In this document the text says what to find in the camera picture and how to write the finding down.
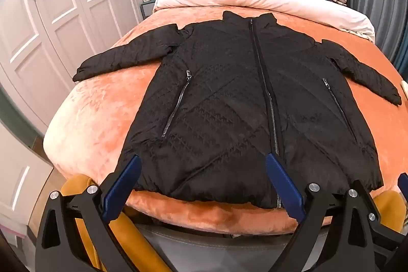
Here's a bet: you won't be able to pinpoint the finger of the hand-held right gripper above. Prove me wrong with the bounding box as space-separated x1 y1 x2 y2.
398 173 408 197

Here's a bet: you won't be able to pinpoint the orange plush blanket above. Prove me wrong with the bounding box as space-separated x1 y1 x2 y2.
43 6 408 236

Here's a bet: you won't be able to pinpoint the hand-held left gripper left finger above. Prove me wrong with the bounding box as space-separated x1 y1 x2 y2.
34 155 179 272

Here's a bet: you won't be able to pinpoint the grey nightstand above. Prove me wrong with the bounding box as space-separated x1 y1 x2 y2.
140 0 158 20

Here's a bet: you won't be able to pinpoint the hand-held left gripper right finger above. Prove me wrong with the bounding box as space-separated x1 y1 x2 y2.
265 152 408 272

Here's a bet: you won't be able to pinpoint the white wardrobe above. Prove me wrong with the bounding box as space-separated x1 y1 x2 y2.
0 0 157 228

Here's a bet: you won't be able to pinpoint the black quilted jacket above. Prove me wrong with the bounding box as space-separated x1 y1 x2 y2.
73 11 402 209

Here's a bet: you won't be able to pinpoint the person's yellow trousers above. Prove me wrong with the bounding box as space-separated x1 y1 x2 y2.
59 175 408 272

